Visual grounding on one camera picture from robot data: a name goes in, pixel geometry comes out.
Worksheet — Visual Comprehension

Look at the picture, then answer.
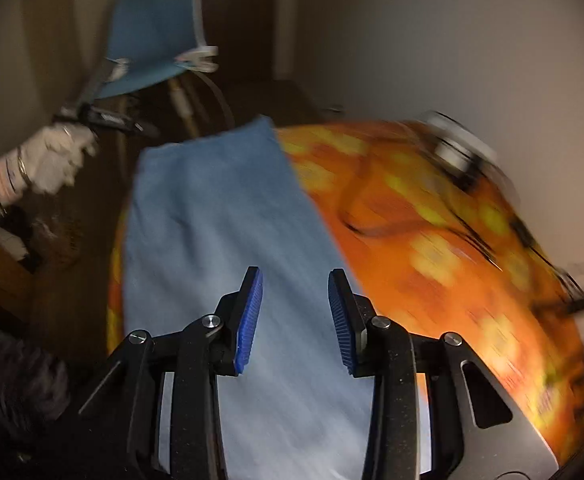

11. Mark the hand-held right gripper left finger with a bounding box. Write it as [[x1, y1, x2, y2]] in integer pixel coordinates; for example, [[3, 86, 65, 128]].
[[77, 266, 264, 480]]

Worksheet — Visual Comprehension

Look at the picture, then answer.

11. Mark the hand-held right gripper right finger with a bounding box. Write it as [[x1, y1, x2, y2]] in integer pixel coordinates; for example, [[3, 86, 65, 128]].
[[327, 269, 558, 480]]

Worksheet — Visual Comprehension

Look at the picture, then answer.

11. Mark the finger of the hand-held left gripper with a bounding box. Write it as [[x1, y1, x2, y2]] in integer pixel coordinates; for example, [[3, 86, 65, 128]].
[[78, 58, 124, 107]]

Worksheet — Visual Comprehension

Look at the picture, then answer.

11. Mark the light blue towel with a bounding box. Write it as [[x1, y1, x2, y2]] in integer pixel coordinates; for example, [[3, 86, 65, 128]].
[[121, 115, 389, 480]]

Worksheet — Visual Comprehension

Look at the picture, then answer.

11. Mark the person's left forearm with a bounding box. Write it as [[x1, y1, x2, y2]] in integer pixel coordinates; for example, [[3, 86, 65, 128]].
[[0, 152, 33, 218]]

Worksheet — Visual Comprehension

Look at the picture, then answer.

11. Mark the person's left hand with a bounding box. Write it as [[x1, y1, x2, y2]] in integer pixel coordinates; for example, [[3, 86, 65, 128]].
[[22, 126, 100, 196]]

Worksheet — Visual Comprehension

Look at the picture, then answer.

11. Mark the blue chair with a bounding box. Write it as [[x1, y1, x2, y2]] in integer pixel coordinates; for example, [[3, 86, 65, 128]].
[[94, 0, 200, 136]]

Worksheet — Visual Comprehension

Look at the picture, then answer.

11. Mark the orange floral blanket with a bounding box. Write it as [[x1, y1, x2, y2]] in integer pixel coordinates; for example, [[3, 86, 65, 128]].
[[106, 119, 584, 466]]

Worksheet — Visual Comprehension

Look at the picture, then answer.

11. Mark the white clip lamp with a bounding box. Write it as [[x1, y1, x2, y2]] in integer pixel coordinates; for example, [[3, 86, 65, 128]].
[[169, 0, 221, 74]]

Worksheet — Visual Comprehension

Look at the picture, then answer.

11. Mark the white power strip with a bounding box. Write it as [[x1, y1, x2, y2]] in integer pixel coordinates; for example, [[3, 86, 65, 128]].
[[424, 111, 504, 182]]

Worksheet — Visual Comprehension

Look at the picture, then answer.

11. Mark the thick black cable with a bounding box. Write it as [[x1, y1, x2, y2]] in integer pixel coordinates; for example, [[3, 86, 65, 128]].
[[337, 155, 503, 271]]

